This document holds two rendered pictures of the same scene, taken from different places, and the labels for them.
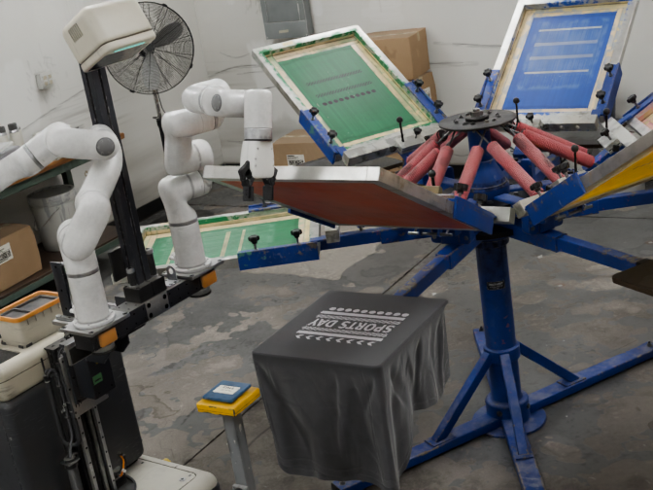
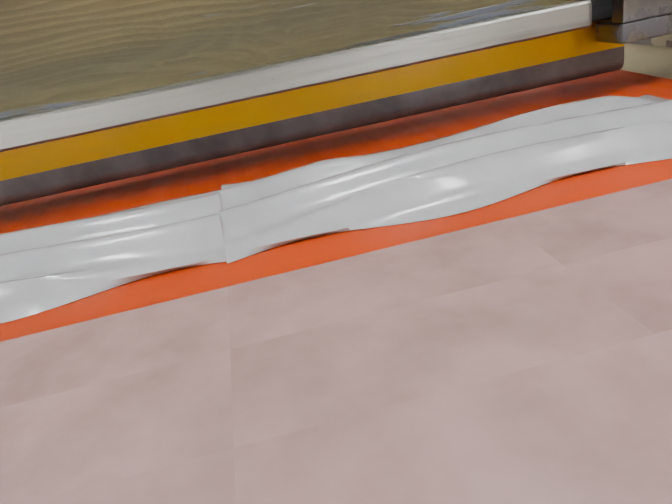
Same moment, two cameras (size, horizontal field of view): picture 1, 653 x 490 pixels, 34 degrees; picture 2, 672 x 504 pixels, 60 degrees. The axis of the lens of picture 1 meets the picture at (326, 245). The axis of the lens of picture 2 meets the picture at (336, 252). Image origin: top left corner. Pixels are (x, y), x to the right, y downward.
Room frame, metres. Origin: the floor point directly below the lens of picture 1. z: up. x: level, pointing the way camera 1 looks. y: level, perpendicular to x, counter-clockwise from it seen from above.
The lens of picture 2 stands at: (3.14, -0.11, 1.38)
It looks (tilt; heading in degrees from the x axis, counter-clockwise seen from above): 54 degrees down; 317
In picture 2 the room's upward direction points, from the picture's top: 6 degrees counter-clockwise
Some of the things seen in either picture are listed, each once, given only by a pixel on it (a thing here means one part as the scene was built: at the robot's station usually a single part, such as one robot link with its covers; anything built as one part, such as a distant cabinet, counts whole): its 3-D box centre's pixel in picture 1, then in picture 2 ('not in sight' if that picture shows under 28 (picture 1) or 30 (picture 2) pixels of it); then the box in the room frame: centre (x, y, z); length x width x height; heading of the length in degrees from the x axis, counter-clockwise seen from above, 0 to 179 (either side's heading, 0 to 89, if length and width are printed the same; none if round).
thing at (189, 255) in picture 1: (184, 243); not in sight; (3.31, 0.46, 1.21); 0.16 x 0.13 x 0.15; 52
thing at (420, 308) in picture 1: (351, 325); not in sight; (3.05, -0.04, 0.95); 0.48 x 0.44 x 0.01; 147
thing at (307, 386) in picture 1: (325, 421); not in sight; (2.86, 0.09, 0.74); 0.45 x 0.03 x 0.43; 57
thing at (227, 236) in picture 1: (255, 215); not in sight; (4.04, 0.26, 1.05); 1.08 x 0.61 x 0.23; 87
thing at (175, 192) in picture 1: (181, 197); not in sight; (3.31, 0.44, 1.37); 0.13 x 0.10 x 0.16; 123
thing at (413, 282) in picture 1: (421, 281); not in sight; (3.47, -0.31, 0.89); 1.24 x 0.06 x 0.06; 147
